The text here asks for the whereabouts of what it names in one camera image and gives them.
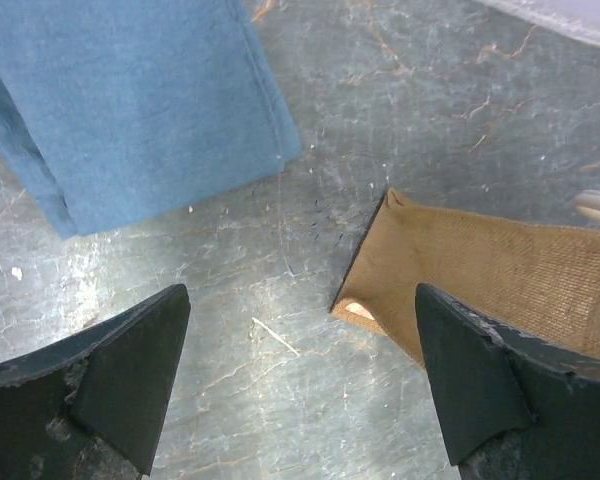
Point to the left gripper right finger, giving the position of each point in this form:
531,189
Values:
510,404

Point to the brown canvas tote bag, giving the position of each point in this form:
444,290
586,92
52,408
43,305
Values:
542,279

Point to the blue cloth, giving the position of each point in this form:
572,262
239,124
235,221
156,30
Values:
114,112

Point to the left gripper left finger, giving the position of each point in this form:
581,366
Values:
93,405

